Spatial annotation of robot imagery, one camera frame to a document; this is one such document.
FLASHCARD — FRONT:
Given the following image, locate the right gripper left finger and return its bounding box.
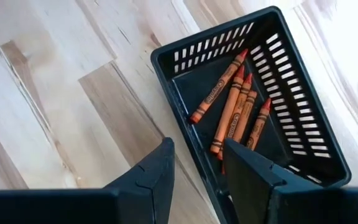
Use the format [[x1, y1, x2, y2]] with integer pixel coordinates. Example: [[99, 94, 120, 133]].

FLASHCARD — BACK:
[[0, 137, 176, 224]]

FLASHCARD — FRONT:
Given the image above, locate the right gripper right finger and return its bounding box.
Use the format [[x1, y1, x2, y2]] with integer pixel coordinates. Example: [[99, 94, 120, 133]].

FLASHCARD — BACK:
[[222, 138, 358, 224]]

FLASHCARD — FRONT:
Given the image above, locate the orange crayon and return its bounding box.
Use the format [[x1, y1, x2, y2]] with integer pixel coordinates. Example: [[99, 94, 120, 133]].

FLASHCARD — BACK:
[[209, 64, 246, 155], [246, 98, 272, 150], [218, 73, 254, 161], [231, 90, 258, 144], [190, 49, 249, 124]]

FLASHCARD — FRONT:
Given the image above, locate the black plastic basket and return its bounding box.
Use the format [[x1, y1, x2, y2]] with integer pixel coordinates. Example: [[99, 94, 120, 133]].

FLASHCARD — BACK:
[[150, 5, 352, 224]]

